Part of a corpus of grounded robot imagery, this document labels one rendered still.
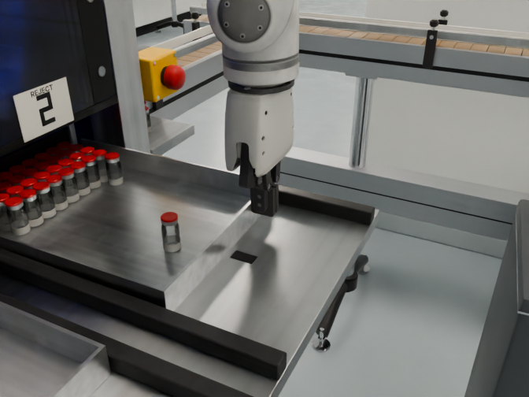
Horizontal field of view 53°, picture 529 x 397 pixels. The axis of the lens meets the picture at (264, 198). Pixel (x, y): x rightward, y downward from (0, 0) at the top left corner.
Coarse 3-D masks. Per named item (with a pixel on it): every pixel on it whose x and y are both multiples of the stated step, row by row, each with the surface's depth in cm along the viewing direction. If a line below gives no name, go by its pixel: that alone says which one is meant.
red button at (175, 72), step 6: (168, 66) 86; (174, 66) 86; (180, 66) 87; (168, 72) 85; (174, 72) 85; (180, 72) 86; (168, 78) 85; (174, 78) 85; (180, 78) 86; (168, 84) 86; (174, 84) 86; (180, 84) 87
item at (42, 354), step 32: (0, 320) 52; (32, 320) 49; (0, 352) 50; (32, 352) 50; (64, 352) 49; (96, 352) 45; (0, 384) 47; (32, 384) 47; (64, 384) 42; (96, 384) 46
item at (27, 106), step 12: (48, 84) 67; (60, 84) 68; (24, 96) 64; (60, 96) 69; (24, 108) 64; (36, 108) 66; (60, 108) 69; (24, 120) 65; (36, 120) 66; (60, 120) 70; (72, 120) 72; (24, 132) 65; (36, 132) 67
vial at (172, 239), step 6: (162, 222) 62; (174, 222) 62; (162, 228) 62; (168, 228) 62; (174, 228) 62; (162, 234) 63; (168, 234) 62; (174, 234) 62; (162, 240) 64; (168, 240) 63; (174, 240) 63; (180, 240) 64; (168, 246) 63; (174, 246) 63; (180, 246) 64
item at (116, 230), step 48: (96, 144) 84; (96, 192) 77; (144, 192) 77; (192, 192) 77; (240, 192) 76; (0, 240) 61; (48, 240) 66; (96, 240) 66; (144, 240) 66; (192, 240) 66; (144, 288) 54; (192, 288) 58
